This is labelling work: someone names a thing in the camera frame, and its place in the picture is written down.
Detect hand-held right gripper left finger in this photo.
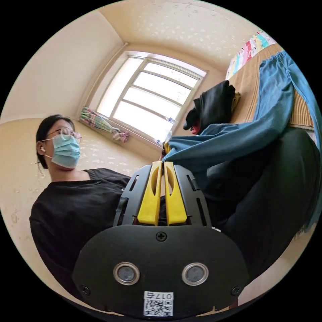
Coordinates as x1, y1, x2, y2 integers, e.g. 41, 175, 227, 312
137, 161, 162, 226

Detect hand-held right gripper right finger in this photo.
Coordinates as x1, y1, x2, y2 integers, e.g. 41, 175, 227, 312
164, 162, 187, 226

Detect light blue jeans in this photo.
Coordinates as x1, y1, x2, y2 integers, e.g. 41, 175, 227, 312
162, 50, 322, 235

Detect window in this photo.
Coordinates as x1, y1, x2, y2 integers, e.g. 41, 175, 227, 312
87, 50, 210, 149

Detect pile of clothes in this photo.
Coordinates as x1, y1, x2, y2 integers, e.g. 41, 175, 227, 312
183, 80, 242, 136

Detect tied striped curtain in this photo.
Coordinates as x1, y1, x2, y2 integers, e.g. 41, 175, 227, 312
79, 106, 130, 143

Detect person's body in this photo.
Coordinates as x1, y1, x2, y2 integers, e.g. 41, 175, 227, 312
29, 114, 320, 306

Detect bed with woven mat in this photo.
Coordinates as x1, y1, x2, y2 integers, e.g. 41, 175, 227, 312
224, 30, 315, 131

